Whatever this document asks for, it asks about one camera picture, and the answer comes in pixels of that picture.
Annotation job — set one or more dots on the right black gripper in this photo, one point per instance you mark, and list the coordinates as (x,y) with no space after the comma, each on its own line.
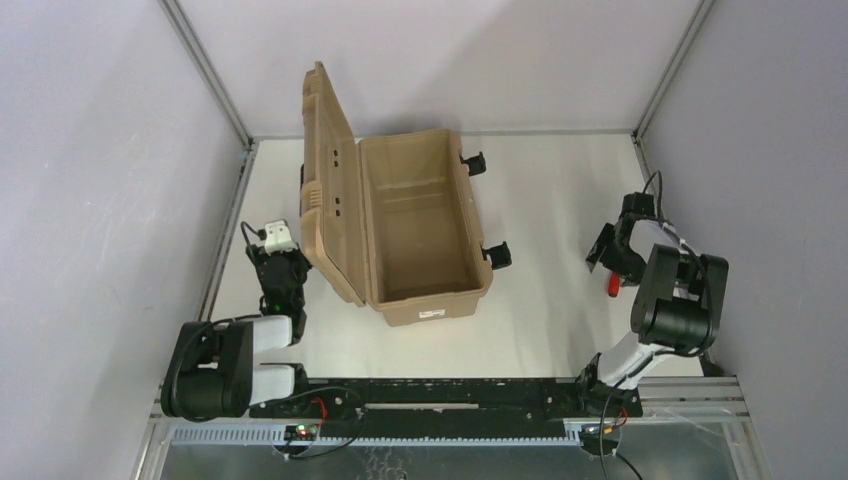
(608,250)

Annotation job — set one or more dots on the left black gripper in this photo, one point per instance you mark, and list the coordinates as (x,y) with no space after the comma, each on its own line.
(279,263)

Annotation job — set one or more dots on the red handled screwdriver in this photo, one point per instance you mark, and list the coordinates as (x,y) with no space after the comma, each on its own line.
(614,285)

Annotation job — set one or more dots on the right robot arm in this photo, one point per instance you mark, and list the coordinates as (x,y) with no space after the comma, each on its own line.
(677,309)

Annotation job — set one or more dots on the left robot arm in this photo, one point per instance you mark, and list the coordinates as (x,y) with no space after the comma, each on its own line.
(213,371)

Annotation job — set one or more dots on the tan plastic toolbox bin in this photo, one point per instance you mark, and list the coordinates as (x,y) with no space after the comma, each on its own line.
(391,222)

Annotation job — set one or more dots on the black toolbox latch near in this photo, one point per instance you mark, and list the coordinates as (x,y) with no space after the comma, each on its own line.
(498,256)

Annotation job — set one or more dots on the black toolbox latch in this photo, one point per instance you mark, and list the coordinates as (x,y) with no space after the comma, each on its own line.
(498,256)
(475,165)

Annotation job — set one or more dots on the black toolbox latch far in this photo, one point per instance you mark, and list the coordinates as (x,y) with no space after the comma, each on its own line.
(475,165)

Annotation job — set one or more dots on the left circuit board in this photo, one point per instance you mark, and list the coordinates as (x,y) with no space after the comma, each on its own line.
(301,433)

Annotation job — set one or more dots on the circuit board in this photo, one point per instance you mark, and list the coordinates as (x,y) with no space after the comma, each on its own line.
(301,433)
(597,442)

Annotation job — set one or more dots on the white barcode label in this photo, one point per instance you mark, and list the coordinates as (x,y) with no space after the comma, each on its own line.
(432,314)

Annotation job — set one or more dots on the right circuit board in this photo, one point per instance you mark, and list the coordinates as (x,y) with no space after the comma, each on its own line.
(597,442)

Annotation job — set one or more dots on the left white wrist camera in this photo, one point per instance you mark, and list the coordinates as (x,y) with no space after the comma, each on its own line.
(278,238)

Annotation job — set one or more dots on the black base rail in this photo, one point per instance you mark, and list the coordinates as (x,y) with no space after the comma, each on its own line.
(451,409)

